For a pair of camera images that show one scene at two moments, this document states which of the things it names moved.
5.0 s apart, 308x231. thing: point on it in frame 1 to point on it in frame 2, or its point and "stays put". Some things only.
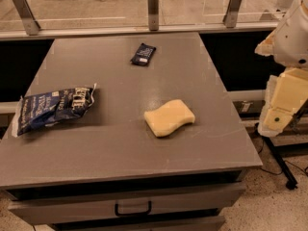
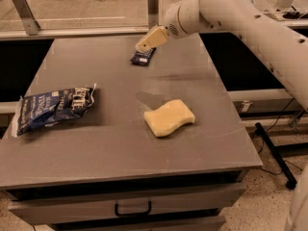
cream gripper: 293,38 to 172,27
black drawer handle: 131,214 stays put
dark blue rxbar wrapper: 143,55 stays put
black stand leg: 292,183 stays put
